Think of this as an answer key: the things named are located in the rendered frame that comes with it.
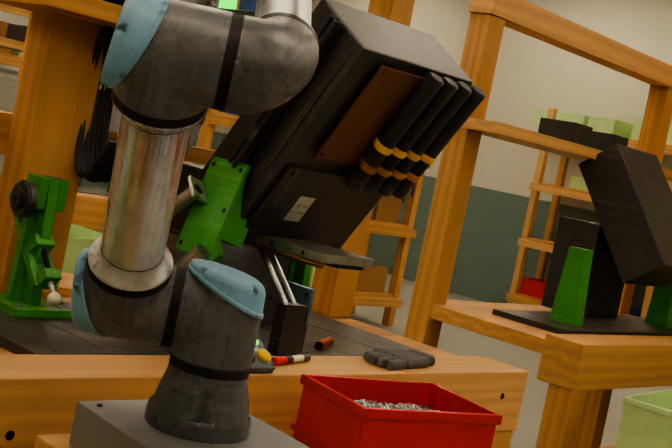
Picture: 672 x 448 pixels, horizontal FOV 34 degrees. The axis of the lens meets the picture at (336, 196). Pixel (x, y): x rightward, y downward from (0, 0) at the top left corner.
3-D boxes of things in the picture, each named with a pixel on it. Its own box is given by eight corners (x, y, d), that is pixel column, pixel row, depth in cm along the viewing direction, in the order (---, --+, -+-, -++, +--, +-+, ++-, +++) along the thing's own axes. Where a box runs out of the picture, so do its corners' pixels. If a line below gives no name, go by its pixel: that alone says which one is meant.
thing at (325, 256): (372, 273, 231) (375, 259, 231) (319, 268, 219) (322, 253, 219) (250, 236, 258) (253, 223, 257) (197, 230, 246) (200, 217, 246)
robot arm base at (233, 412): (269, 439, 159) (284, 373, 158) (190, 447, 148) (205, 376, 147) (202, 404, 169) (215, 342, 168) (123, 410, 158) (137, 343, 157)
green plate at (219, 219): (235, 272, 227) (274, 179, 230) (208, 260, 221) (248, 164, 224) (200, 260, 235) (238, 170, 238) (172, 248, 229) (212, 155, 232)
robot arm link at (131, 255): (166, 367, 156) (238, 48, 121) (59, 347, 154) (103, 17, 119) (178, 306, 165) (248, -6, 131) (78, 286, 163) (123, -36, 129)
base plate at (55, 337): (433, 363, 266) (435, 355, 266) (33, 365, 186) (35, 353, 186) (313, 320, 295) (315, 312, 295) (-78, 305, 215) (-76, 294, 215)
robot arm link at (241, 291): (253, 377, 152) (274, 282, 151) (157, 359, 151) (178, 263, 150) (250, 356, 164) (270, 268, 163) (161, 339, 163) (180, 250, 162)
